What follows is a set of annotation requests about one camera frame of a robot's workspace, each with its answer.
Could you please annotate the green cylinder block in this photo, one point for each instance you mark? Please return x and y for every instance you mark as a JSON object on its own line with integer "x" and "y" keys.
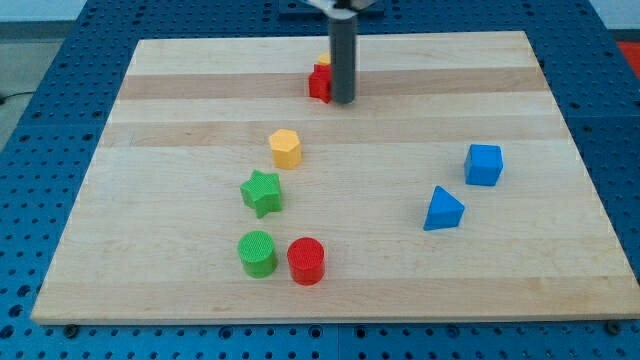
{"x": 256, "y": 250}

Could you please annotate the yellow block behind star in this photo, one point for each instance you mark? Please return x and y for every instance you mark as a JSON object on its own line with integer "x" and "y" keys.
{"x": 324, "y": 59}

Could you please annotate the red star block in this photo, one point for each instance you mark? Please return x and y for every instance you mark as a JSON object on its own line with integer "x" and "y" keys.
{"x": 319, "y": 83}

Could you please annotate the blue triangular prism block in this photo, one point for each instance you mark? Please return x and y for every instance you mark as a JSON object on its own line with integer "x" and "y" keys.
{"x": 445, "y": 211}

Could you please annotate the blue cube block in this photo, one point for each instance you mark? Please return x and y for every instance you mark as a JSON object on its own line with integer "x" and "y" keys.
{"x": 483, "y": 165}

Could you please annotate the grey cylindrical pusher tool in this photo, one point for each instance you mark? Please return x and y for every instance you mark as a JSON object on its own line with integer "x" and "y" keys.
{"x": 342, "y": 30}

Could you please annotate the green star block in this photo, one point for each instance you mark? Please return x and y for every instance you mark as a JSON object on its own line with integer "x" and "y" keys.
{"x": 262, "y": 193}

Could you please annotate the red cylinder block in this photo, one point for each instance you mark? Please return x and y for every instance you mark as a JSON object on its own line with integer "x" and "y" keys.
{"x": 306, "y": 260}

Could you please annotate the wooden board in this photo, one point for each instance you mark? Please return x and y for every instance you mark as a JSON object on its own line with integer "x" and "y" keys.
{"x": 152, "y": 236}

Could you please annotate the yellow hexagon block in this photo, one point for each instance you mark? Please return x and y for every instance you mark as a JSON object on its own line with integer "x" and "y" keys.
{"x": 286, "y": 148}

